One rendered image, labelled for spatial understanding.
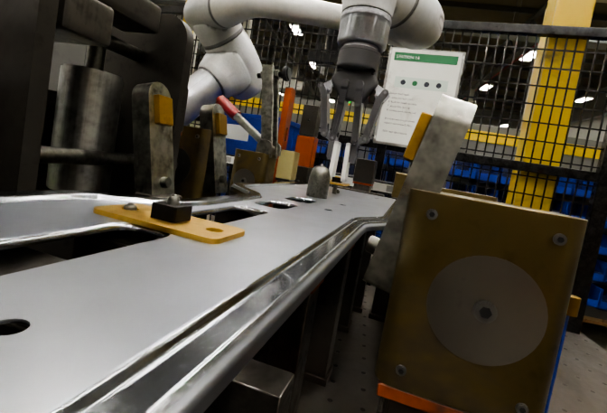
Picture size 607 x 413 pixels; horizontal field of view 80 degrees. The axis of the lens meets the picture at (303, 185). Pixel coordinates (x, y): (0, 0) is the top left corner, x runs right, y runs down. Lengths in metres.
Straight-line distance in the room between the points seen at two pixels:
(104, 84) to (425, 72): 0.98
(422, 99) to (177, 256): 1.10
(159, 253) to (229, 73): 0.96
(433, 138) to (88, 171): 0.34
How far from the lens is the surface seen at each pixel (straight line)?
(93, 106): 0.44
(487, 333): 0.23
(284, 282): 0.16
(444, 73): 1.24
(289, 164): 0.75
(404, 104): 1.21
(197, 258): 0.17
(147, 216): 0.23
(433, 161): 0.22
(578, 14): 1.39
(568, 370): 1.05
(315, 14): 0.92
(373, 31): 0.67
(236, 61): 1.12
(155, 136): 0.40
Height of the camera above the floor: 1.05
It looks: 4 degrees down
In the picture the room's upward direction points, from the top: 10 degrees clockwise
